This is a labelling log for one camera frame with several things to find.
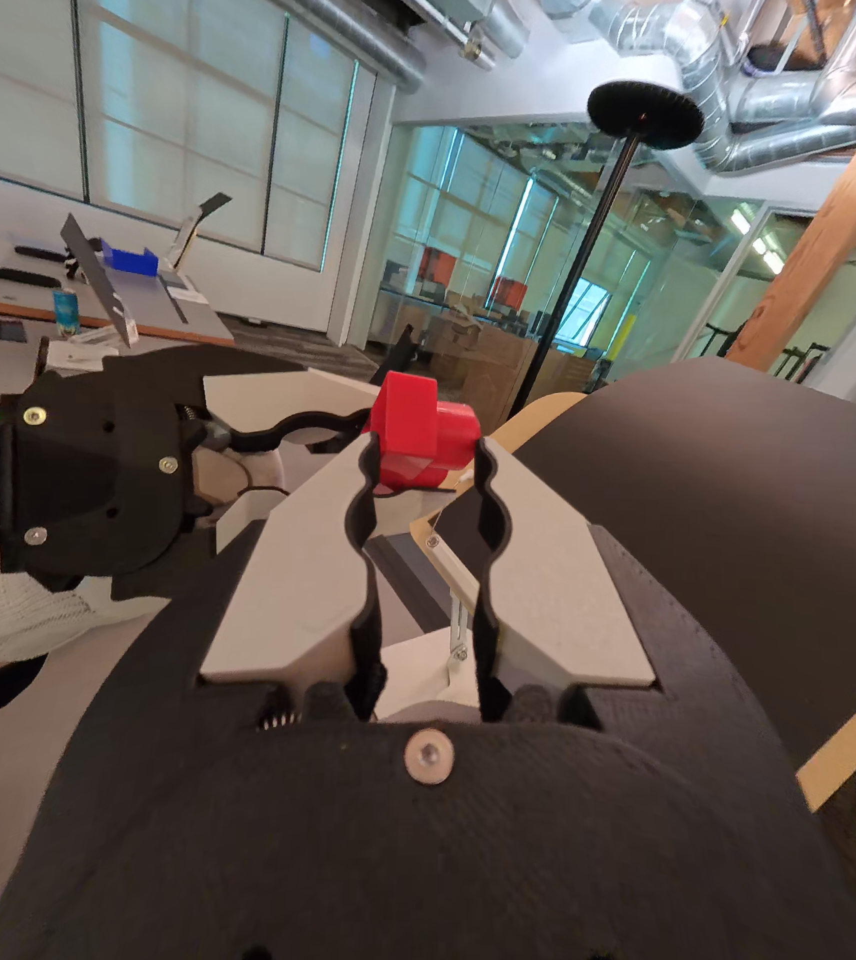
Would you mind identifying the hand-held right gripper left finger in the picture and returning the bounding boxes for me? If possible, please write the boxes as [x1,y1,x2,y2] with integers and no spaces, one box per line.
[197,432,389,721]

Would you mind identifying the black floor lamp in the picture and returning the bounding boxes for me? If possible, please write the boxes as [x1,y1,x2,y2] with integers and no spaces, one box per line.
[510,78,705,421]

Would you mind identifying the red toy brick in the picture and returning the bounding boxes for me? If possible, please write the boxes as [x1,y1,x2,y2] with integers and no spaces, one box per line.
[362,371,483,496]

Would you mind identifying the silver ventilation ducts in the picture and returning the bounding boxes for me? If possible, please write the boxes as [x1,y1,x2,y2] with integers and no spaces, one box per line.
[278,0,856,177]

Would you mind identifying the person's left hand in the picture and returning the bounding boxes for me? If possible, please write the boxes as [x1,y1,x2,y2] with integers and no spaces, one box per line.
[0,446,288,664]

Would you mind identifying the black sheet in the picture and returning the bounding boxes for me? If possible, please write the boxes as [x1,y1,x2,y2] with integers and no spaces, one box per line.
[435,356,856,770]

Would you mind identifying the pile of cardboard boxes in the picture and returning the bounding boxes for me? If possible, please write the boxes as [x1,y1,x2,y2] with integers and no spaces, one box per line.
[428,311,594,429]

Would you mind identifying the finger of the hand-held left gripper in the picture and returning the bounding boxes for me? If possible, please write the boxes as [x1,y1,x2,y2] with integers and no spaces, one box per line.
[201,366,386,455]
[212,486,296,554]

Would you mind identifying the black office chair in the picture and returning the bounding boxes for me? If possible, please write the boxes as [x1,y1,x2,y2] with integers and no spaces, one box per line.
[371,324,425,387]

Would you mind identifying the wooden office desk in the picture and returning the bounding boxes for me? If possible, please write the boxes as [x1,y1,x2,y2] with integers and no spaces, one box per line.
[0,247,238,348]

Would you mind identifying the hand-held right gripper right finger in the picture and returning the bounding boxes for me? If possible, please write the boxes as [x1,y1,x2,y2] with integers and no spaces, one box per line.
[470,436,658,714]

